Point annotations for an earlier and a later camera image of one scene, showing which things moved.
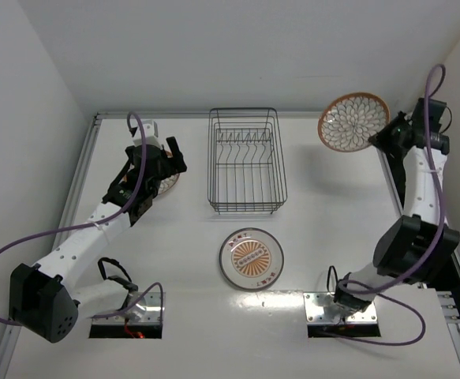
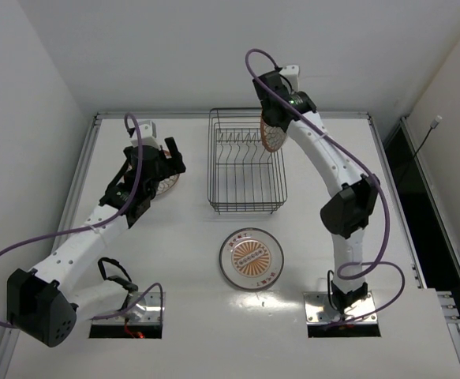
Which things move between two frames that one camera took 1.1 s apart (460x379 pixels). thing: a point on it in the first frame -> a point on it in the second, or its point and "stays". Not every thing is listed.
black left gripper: x=166 y=163 stays
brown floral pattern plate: x=349 y=121 -> x=273 y=136
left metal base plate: x=146 y=312 stays
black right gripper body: x=386 y=134 -> x=271 y=118
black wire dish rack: x=245 y=169 stays
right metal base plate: x=321 y=309 stays
